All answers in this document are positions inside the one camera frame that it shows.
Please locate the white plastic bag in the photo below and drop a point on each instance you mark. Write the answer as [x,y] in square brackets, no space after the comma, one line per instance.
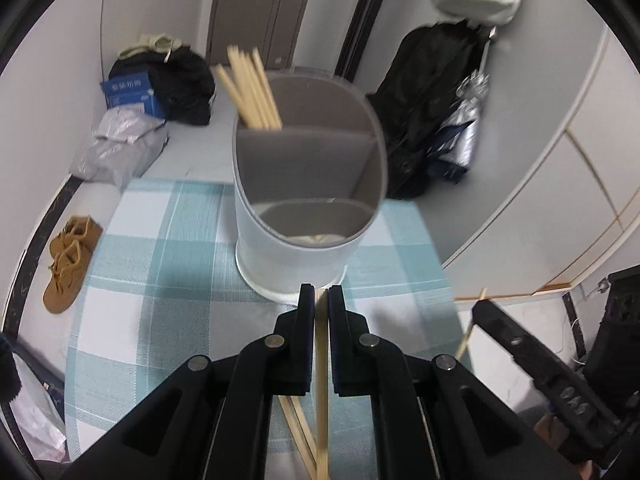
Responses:
[35,410]

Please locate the tan suede shoe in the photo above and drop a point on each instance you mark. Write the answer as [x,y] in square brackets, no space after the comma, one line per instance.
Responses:
[82,227]
[60,290]

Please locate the dark cloth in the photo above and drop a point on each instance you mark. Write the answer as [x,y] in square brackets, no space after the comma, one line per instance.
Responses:
[7,365]

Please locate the grey divided utensil holder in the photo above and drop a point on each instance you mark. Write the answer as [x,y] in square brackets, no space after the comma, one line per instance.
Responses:
[290,265]

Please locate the wooden chopstick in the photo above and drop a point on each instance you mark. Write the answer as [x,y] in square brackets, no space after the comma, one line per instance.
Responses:
[247,90]
[235,95]
[467,337]
[257,91]
[267,91]

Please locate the black bag with beige cloth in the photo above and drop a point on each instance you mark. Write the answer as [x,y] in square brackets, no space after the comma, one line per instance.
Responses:
[185,85]

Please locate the white cabinet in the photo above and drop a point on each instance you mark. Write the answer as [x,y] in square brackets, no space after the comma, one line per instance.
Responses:
[550,185]

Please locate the silver folded umbrella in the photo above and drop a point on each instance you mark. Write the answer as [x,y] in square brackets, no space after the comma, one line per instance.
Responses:
[465,130]

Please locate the black backpack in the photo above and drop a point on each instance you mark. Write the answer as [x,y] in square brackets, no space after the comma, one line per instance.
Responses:
[415,100]

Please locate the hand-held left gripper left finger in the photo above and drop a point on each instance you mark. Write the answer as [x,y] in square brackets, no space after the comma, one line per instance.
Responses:
[305,320]

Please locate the teal checkered mat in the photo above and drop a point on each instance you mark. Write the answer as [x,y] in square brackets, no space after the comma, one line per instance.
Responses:
[165,270]

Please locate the large grey plastic parcel bag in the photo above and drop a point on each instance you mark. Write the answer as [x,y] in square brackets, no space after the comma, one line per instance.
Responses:
[110,160]

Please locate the grey brown door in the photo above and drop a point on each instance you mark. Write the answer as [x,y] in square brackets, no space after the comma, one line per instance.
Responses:
[250,5]

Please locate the blue cardboard box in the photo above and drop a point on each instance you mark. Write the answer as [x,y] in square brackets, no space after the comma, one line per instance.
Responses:
[132,92]

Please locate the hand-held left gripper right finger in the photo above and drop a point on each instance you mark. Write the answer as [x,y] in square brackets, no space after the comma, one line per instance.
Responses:
[336,320]

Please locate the beige cloth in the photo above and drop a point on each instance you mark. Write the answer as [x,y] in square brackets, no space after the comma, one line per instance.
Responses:
[150,45]

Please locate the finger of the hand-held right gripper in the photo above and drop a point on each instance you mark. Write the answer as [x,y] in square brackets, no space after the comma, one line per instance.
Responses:
[525,355]

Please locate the black tripod stand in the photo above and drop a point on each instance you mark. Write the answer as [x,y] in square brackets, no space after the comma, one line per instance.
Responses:
[370,10]

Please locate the small grey plastic parcel bag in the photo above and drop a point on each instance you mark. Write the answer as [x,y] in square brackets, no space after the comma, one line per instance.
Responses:
[120,122]

